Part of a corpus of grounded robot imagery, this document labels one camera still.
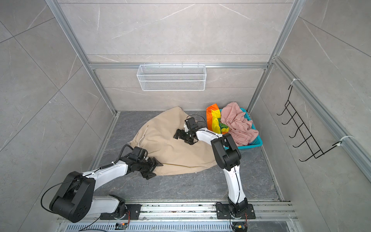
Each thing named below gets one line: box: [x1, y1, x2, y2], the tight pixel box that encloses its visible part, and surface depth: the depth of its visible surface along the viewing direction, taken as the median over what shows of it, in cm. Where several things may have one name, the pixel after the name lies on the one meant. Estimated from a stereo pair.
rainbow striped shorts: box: [205, 103, 230, 135], surface depth 106 cm
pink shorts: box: [220, 101, 259, 147], surface depth 102 cm
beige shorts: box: [129, 106, 218, 174], surface depth 100 cm
